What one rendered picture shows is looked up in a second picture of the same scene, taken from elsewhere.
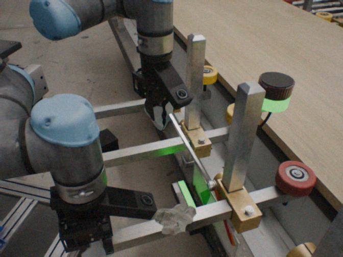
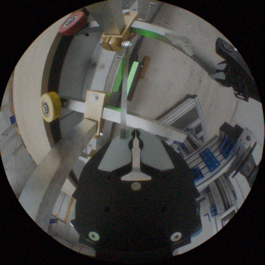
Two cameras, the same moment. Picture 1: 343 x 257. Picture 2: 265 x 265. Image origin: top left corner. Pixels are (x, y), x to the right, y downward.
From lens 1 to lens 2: 0.63 m
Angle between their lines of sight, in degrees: 29
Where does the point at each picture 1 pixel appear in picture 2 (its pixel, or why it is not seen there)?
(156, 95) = (179, 210)
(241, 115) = not seen: outside the picture
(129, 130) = not seen: hidden behind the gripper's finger
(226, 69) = not seen: hidden behind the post
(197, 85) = (49, 161)
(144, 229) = (202, 55)
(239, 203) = (126, 18)
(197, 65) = (32, 195)
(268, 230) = (99, 56)
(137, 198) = (234, 53)
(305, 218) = (84, 40)
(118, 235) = (213, 68)
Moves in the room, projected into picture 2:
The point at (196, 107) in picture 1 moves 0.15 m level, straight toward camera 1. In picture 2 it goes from (72, 135) to (123, 55)
